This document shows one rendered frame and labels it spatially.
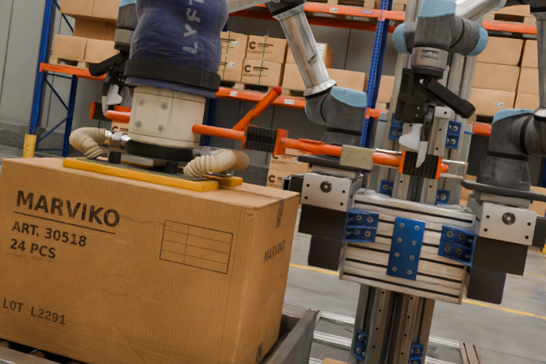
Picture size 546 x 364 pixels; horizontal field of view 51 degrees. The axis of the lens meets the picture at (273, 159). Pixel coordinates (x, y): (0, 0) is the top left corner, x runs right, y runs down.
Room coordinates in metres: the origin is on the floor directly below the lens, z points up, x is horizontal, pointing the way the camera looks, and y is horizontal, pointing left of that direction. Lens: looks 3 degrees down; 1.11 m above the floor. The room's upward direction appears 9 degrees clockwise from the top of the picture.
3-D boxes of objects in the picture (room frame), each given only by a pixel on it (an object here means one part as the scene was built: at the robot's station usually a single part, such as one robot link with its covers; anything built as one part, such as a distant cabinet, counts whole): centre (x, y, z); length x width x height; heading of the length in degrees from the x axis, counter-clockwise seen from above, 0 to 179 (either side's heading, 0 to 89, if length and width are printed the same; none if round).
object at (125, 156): (1.39, 0.27, 1.01); 0.34 x 0.25 x 0.06; 77
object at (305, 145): (1.46, 0.05, 1.08); 0.93 x 0.30 x 0.04; 77
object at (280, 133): (1.33, 0.02, 1.08); 0.10 x 0.08 x 0.06; 167
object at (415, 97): (1.26, -0.29, 1.22); 0.09 x 0.08 x 0.12; 77
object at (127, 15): (1.70, 0.47, 1.38); 0.09 x 0.08 x 0.11; 112
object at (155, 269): (1.39, 0.25, 0.75); 0.60 x 0.40 x 0.40; 76
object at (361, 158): (1.28, -0.19, 1.07); 0.07 x 0.07 x 0.04; 77
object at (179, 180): (1.29, 0.29, 0.97); 0.34 x 0.10 x 0.05; 77
